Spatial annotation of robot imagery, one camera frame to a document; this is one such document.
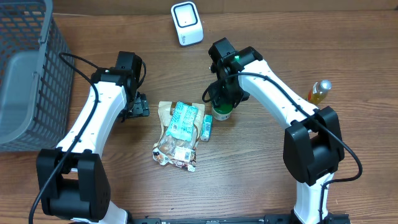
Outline green lid white jar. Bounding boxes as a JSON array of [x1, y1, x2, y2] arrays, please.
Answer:
[[211, 104, 233, 121]]

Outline teal white tissue pack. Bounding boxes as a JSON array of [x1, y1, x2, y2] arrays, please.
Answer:
[[200, 114, 213, 141]]

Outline teal white snack packet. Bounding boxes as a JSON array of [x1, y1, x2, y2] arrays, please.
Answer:
[[166, 102, 198, 141]]

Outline brown white snack packet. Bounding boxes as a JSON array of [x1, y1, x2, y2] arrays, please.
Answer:
[[152, 101, 205, 172]]

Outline yellow juice bottle silver cap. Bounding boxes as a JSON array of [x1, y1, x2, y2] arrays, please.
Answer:
[[307, 80, 332, 105]]

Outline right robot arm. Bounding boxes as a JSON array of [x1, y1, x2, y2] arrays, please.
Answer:
[[205, 38, 350, 223]]

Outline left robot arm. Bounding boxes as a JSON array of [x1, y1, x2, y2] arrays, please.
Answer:
[[28, 51, 150, 223]]

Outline white barcode scanner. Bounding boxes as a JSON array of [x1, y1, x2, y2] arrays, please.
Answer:
[[170, 1, 204, 47]]

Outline grey plastic mesh basket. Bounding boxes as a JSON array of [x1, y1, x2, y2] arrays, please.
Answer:
[[1, 0, 74, 152]]

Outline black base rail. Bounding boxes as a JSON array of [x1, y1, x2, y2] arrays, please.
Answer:
[[127, 213, 351, 224]]

